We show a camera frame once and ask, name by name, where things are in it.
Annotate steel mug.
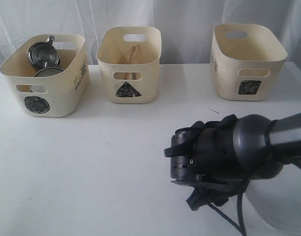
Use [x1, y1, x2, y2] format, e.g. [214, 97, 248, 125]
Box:
[27, 35, 60, 70]

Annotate large white square plate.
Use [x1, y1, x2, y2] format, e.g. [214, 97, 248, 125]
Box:
[245, 156, 301, 236]

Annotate cream bin with circle mark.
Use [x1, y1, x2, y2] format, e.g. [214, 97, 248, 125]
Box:
[0, 34, 89, 117]

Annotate crosswise wooden chopstick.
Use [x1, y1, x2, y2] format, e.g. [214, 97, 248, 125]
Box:
[129, 44, 140, 64]

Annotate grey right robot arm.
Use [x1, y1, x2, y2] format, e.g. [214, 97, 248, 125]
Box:
[164, 113, 301, 193]

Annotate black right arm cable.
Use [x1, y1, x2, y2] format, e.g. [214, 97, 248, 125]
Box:
[164, 145, 301, 236]

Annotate cream bin with triangle mark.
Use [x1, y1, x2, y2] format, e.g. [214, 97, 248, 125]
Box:
[97, 27, 162, 103]

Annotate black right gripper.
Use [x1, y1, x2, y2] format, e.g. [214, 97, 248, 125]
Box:
[169, 115, 246, 193]

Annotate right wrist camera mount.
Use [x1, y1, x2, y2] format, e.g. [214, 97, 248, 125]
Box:
[186, 188, 229, 211]

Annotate steel table knife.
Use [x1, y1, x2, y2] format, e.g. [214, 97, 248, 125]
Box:
[129, 72, 142, 80]

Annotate cream bin with square mark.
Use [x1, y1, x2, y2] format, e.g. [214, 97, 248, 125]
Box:
[210, 24, 288, 101]

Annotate steel bowl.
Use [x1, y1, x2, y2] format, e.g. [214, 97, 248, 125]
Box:
[29, 67, 64, 93]

